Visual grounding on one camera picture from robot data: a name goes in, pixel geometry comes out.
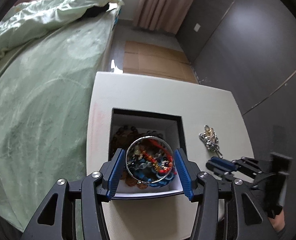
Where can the light green quilt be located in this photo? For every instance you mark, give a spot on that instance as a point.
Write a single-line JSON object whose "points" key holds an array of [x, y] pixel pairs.
{"points": [[37, 17]]}

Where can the bed with green sheet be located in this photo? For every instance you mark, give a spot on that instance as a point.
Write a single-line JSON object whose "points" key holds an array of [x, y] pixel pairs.
{"points": [[42, 117]]}

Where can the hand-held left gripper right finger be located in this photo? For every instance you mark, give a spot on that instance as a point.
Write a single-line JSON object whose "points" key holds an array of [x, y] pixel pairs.
{"points": [[184, 176]]}

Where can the white wall socket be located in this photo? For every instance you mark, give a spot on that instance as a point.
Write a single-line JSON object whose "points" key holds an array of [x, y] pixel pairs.
{"points": [[197, 27]]}

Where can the white table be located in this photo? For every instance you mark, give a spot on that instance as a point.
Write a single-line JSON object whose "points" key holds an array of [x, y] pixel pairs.
{"points": [[150, 92]]}

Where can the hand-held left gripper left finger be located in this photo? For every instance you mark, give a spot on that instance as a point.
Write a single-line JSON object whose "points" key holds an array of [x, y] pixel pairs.
{"points": [[114, 173]]}

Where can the dark grey wardrobe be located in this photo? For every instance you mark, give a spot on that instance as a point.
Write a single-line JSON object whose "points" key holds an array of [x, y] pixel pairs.
{"points": [[250, 55]]}

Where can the flattened cardboard sheet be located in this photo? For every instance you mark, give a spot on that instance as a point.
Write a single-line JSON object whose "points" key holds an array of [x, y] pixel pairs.
{"points": [[158, 60]]}

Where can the black jewelry box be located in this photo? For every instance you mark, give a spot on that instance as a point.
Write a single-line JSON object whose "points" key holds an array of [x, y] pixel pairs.
{"points": [[178, 130]]}

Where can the silver bangle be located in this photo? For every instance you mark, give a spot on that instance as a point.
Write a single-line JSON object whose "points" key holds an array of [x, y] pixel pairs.
{"points": [[149, 137]]}

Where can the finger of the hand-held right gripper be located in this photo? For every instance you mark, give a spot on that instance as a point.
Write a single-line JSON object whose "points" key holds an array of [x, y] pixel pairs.
{"points": [[221, 163], [228, 177]]}

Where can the person's right forearm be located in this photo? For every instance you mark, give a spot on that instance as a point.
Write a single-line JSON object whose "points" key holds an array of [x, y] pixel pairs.
{"points": [[278, 223]]}

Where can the pink curtain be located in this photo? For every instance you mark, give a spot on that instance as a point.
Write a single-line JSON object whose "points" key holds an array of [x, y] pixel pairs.
{"points": [[163, 5]]}

